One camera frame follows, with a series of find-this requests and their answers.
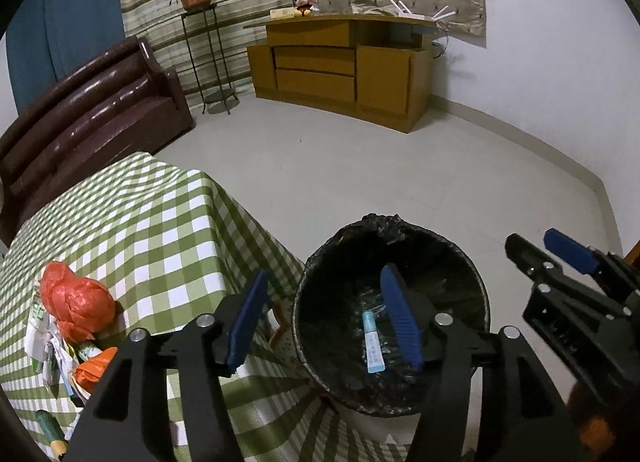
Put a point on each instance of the green bottle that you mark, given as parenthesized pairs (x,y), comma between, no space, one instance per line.
(50,429)

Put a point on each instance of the black metal plant stand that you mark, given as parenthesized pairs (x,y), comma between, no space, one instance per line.
(220,95)

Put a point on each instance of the beige box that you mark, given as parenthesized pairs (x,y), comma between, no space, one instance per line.
(282,14)

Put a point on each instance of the striped curtain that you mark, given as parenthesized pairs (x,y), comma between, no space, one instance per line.
(150,2)

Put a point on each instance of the white patterned snack wrapper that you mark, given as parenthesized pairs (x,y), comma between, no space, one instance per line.
(57,364)

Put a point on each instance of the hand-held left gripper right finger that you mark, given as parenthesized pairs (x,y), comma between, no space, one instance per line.
(400,322)

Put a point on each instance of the blue curtain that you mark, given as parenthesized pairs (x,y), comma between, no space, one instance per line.
(65,17)

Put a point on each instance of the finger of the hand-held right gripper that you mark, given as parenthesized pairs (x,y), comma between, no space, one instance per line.
(570,249)
(530,257)

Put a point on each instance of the wooden cabinet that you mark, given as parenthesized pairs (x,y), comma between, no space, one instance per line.
(310,80)

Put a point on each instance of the clear plastic bag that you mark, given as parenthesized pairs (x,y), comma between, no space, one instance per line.
(367,9)

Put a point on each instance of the green checkered tablecloth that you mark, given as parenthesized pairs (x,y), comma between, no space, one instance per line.
(150,242)

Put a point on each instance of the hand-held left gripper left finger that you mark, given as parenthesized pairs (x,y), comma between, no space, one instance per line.
(247,317)

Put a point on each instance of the light blue tube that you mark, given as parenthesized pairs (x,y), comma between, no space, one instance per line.
(372,347)

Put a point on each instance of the dark brown leather sofa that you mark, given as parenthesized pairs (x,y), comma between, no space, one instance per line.
(75,117)

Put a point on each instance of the white router with antennas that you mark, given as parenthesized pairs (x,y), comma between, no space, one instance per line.
(400,6)

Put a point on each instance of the mouse plush toy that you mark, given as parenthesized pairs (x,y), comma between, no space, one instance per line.
(302,3)

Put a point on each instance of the orange plastic bag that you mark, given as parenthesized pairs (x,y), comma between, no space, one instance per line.
(75,299)

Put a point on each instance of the white green printed packet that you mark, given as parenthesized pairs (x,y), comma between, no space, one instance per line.
(37,332)

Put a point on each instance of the black lined trash bin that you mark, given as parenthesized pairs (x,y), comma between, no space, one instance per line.
(340,342)

